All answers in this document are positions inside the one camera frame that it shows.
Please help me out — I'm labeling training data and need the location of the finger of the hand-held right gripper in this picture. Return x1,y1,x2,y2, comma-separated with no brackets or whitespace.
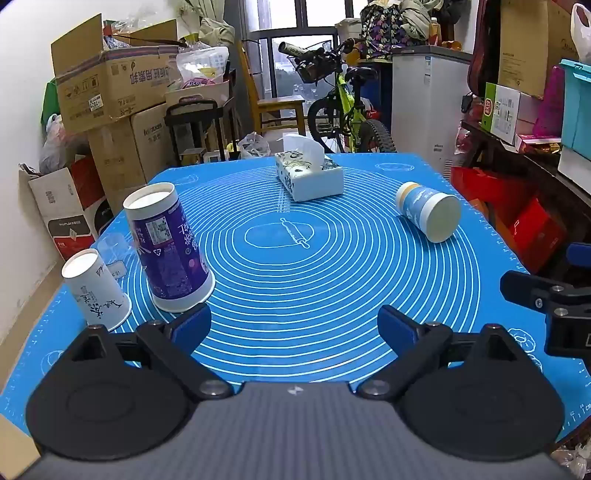
566,242,591,269
501,270,591,320

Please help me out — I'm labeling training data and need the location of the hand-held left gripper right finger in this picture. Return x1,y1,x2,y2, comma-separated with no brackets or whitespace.
356,304,540,400

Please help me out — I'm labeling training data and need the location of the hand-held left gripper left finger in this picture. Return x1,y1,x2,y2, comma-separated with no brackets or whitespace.
60,303,235,401

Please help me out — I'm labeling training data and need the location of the blue and white paper cup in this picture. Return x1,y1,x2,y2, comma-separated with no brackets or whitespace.
395,181,462,244

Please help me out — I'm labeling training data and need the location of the purple paper cup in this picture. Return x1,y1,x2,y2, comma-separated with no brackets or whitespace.
122,182,217,313

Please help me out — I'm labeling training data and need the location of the white ink-print paper cup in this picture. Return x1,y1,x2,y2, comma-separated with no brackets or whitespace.
61,248,133,333

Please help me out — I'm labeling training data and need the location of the red gift box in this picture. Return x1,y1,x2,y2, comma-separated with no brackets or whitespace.
450,166,570,274

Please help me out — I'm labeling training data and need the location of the dark wooden shelf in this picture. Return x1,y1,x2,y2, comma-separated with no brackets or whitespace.
461,119,591,280

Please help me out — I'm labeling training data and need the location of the blue silicone baking mat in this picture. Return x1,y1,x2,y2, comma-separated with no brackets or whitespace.
0,152,591,446

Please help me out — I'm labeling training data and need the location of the teal plastic storage bin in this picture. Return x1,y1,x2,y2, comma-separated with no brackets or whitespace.
559,58,591,162

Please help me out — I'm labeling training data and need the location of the pink bag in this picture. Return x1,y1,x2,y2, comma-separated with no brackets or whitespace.
533,65,567,137

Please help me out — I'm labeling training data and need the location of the green and white box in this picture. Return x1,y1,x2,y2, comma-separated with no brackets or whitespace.
481,82,536,147

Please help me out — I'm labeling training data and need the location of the white patterned tissue box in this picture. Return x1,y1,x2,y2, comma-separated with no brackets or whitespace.
274,134,345,202

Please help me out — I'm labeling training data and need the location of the red and white cardboard box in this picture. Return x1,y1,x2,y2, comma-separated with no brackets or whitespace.
19,154,114,264

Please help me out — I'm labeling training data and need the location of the brown cardboard box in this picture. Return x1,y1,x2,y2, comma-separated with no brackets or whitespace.
88,102,180,204

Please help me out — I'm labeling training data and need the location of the clear plastic bag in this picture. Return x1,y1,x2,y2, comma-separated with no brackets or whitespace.
236,132,272,160

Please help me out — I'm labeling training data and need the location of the white chest freezer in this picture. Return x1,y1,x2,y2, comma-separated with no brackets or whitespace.
391,45,474,178

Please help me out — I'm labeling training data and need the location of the flat cardboard sheet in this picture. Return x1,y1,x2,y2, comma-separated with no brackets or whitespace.
0,412,43,480

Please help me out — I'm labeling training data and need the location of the green and black bicycle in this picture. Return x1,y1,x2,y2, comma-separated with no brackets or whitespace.
277,39,398,154

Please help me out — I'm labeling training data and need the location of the tall cardboard box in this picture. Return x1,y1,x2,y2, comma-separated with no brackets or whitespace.
498,0,581,99

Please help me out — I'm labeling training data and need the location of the crumpled grey plastic bag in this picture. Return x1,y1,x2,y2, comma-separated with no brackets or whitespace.
39,113,89,175

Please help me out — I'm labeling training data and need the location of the white plastic bag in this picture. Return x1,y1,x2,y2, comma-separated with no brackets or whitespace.
570,3,591,52

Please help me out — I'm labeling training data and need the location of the dark red instrument bag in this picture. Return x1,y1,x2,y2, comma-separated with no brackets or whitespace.
467,0,505,99

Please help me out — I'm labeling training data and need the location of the wooden chair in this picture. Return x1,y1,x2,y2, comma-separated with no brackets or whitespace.
236,39,308,139

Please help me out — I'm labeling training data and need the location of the large open cardboard box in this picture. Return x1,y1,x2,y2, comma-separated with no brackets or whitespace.
51,14,182,136

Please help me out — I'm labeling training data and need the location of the snack packet bag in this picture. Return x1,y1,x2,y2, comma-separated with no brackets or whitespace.
177,45,230,86

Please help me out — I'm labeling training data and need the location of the green bag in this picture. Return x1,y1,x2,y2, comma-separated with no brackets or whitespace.
41,78,62,131

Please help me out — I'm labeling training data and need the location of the floral fabric bag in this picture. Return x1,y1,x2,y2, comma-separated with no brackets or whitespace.
359,1,434,59

